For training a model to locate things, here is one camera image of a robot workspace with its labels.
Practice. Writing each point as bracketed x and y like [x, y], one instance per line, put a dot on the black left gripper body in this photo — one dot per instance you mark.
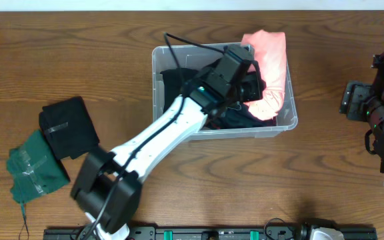
[245, 90]

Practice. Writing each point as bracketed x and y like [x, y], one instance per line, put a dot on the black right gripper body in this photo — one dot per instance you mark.
[360, 97]

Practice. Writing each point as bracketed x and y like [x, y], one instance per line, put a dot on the dark navy garment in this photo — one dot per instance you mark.
[238, 117]

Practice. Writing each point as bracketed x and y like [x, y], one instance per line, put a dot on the salmon pink cloth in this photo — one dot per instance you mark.
[270, 53]

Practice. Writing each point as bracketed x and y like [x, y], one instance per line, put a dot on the black cloth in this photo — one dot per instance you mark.
[68, 128]

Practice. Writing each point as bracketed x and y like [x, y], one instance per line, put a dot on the dark green cloth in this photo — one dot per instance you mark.
[34, 169]

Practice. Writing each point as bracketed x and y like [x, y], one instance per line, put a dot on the black garment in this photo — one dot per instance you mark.
[173, 84]

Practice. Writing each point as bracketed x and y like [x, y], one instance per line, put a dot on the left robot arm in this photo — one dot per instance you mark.
[109, 184]

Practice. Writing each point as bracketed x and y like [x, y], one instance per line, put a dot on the clear plastic storage container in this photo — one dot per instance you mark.
[193, 57]

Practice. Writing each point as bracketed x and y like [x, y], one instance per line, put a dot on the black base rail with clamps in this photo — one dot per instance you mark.
[275, 229]

